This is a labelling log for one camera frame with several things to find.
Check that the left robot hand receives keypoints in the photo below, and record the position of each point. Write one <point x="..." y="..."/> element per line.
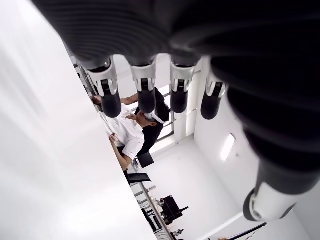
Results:
<point x="225" y="37"/>

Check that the white VR headset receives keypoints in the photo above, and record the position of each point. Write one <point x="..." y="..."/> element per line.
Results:
<point x="158" y="119"/>

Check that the rectangular ceiling light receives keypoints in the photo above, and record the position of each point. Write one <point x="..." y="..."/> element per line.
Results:
<point x="227" y="147"/>

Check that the dark framed window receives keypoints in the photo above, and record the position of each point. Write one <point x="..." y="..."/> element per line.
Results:
<point x="163" y="135"/>

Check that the standing person black clothes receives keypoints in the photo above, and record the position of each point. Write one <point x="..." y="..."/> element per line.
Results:
<point x="151" y="135"/>

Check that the seated person white shirt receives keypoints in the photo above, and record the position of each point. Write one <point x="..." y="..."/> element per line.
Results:
<point x="127" y="132"/>

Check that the small tilted black monitor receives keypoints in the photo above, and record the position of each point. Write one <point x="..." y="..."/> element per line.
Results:
<point x="146" y="160"/>

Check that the black boxy equipment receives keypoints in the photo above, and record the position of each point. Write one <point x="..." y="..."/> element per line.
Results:
<point x="171" y="207"/>

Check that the black boom pole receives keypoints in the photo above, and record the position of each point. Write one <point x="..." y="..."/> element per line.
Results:
<point x="252" y="228"/>

